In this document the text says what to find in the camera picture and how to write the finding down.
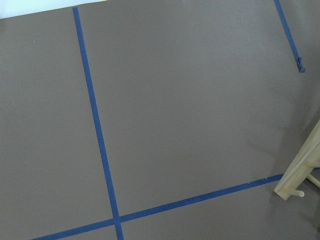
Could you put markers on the wooden dish rack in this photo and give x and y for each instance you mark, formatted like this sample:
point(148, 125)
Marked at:
point(306, 160)

